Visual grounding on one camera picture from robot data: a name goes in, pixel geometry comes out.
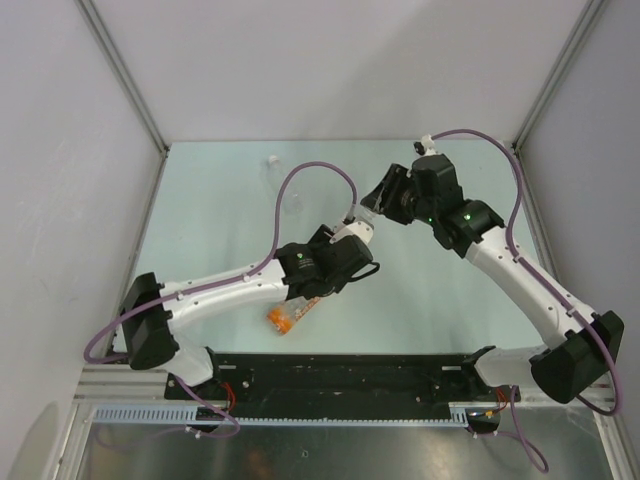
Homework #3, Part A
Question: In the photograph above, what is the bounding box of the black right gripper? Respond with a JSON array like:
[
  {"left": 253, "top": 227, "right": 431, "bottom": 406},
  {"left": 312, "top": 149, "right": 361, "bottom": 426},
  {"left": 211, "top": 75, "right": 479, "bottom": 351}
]
[{"left": 360, "top": 164, "right": 438, "bottom": 226}]

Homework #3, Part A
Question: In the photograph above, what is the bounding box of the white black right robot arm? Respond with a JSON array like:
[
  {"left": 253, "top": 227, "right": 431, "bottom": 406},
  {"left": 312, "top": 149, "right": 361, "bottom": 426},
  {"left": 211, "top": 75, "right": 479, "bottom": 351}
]
[{"left": 361, "top": 154, "right": 624, "bottom": 404}]

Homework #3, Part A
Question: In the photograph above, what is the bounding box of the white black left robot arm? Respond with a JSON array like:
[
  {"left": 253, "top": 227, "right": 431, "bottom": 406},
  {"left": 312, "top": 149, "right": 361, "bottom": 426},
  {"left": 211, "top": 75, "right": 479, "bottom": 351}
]
[{"left": 120, "top": 220, "right": 379, "bottom": 400}]

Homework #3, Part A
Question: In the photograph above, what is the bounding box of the orange label tea bottle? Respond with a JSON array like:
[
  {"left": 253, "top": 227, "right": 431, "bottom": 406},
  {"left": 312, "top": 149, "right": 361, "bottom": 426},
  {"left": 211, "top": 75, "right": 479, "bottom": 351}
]
[{"left": 266, "top": 297, "right": 322, "bottom": 335}]

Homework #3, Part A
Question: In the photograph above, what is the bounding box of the clear unlabelled plastic bottle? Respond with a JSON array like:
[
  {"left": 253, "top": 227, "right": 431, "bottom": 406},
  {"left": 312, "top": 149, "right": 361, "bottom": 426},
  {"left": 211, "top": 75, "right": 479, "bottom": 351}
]
[{"left": 265, "top": 155, "right": 303, "bottom": 215}]

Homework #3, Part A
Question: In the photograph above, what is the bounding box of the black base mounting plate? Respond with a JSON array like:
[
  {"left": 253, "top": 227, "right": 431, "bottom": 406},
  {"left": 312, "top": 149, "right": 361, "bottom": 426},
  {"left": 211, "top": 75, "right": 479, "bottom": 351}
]
[{"left": 164, "top": 353, "right": 513, "bottom": 414}]

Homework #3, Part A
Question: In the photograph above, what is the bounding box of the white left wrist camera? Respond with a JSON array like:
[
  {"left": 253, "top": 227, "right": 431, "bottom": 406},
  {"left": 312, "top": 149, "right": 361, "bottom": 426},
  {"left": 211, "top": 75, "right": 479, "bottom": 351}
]
[{"left": 329, "top": 217, "right": 374, "bottom": 245}]

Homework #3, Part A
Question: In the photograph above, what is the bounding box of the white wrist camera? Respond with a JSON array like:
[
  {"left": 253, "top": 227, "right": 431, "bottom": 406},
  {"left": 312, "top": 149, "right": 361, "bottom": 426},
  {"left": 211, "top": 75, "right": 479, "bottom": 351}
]
[
  {"left": 413, "top": 134, "right": 437, "bottom": 157},
  {"left": 329, "top": 217, "right": 374, "bottom": 245}
]

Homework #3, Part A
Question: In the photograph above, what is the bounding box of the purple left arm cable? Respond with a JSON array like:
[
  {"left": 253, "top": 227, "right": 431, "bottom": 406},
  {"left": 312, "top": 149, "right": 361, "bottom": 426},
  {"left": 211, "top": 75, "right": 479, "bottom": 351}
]
[{"left": 82, "top": 160, "right": 359, "bottom": 440}]

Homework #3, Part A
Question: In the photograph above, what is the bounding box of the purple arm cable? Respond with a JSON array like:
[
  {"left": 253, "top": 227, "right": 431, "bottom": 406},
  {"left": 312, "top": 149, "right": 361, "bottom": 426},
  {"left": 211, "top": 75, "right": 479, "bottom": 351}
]
[
  {"left": 432, "top": 128, "right": 621, "bottom": 475},
  {"left": 82, "top": 160, "right": 359, "bottom": 440}
]

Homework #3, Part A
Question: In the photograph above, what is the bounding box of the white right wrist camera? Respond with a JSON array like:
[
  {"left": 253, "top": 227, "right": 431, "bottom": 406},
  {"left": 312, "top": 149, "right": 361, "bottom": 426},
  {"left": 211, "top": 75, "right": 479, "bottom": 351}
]
[{"left": 413, "top": 134, "right": 437, "bottom": 157}]

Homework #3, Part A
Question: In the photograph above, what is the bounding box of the grey slotted cable duct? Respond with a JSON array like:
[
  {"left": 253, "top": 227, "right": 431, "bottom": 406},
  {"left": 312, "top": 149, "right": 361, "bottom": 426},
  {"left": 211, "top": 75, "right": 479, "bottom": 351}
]
[{"left": 93, "top": 404, "right": 468, "bottom": 427}]

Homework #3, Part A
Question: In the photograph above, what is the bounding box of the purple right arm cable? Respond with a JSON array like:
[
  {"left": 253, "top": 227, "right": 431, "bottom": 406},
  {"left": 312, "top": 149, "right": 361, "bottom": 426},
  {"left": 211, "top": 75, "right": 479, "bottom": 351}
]
[{"left": 432, "top": 128, "right": 621, "bottom": 475}]

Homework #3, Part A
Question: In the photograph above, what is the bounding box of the right aluminium frame post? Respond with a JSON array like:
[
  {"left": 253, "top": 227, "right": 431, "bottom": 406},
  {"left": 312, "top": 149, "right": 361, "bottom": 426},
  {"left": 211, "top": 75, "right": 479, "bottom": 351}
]
[{"left": 511, "top": 0, "right": 610, "bottom": 154}]

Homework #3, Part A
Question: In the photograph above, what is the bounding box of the aluminium frame post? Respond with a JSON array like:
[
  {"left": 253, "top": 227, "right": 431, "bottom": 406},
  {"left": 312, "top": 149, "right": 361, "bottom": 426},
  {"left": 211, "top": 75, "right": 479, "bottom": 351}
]
[
  {"left": 74, "top": 0, "right": 169, "bottom": 156},
  {"left": 511, "top": 0, "right": 610, "bottom": 154}
]

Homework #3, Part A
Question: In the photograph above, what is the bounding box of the left aluminium frame post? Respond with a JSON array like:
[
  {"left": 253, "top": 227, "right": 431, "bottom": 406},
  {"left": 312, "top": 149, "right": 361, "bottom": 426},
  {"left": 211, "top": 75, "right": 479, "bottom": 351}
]
[{"left": 74, "top": 0, "right": 169, "bottom": 156}]

